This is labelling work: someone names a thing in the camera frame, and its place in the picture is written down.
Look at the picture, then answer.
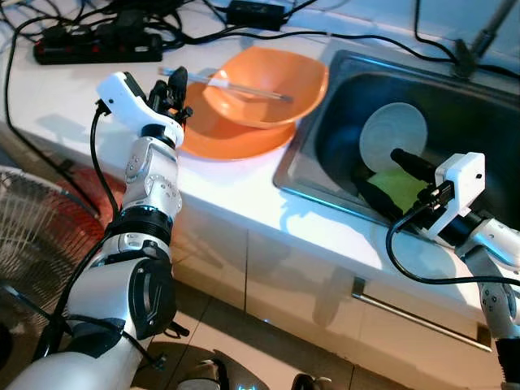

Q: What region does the red plastic bag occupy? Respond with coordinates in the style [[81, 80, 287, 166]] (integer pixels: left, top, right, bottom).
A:
[[61, 167, 128, 217]]

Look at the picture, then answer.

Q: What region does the black faucet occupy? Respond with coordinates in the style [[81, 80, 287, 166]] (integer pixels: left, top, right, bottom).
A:
[[451, 0, 518, 79]]

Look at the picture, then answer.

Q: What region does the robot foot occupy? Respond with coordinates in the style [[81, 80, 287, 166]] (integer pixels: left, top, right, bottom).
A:
[[288, 372, 336, 390], [175, 353, 233, 390]]

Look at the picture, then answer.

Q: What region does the black power adapter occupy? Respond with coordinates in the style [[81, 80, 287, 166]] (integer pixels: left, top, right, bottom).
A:
[[226, 0, 288, 32]]

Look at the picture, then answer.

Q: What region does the orange plastic bowl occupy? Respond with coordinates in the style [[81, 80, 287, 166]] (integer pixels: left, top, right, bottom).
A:
[[203, 46, 330, 131]]

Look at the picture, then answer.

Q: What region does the stainless steel sink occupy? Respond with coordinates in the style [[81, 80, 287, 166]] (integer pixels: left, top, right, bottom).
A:
[[272, 49, 520, 254]]

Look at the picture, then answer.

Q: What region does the black power strip cord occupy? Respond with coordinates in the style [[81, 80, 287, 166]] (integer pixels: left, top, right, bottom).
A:
[[3, 32, 100, 217]]

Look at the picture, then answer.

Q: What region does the wire grille floor fan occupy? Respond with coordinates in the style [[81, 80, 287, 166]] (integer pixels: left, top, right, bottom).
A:
[[0, 167, 108, 368]]

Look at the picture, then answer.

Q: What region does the black power strip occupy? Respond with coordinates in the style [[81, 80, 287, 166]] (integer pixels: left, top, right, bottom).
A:
[[32, 21, 165, 65]]

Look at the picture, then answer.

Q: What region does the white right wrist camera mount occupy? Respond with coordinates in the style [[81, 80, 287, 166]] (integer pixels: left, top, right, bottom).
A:
[[422, 152, 487, 238]]

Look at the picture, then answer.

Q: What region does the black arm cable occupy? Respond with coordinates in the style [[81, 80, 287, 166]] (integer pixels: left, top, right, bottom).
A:
[[89, 102, 124, 217], [386, 203, 520, 288]]

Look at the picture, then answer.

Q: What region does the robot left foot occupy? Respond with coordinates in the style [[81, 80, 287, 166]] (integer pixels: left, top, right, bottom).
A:
[[175, 353, 233, 390]]

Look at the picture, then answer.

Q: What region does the long steel cabinet handle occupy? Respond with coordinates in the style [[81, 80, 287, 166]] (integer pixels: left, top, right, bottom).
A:
[[351, 278, 493, 353]]

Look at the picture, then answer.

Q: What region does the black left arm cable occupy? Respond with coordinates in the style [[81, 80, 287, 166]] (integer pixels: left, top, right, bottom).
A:
[[89, 102, 124, 217]]

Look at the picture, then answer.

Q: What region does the black countertop cable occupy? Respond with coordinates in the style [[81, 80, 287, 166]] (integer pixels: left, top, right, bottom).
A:
[[162, 28, 520, 82]]

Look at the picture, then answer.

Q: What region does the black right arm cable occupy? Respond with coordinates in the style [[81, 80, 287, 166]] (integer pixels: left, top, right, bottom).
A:
[[386, 203, 520, 288]]

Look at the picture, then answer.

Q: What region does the green sponge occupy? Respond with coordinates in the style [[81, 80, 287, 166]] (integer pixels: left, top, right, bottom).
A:
[[367, 167, 430, 214]]

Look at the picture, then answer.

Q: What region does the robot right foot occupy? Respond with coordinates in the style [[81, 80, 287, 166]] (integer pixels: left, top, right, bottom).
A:
[[288, 372, 336, 390]]

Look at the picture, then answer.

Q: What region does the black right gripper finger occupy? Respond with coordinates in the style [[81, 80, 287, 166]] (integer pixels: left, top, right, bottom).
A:
[[390, 148, 438, 184], [354, 177, 405, 222]]

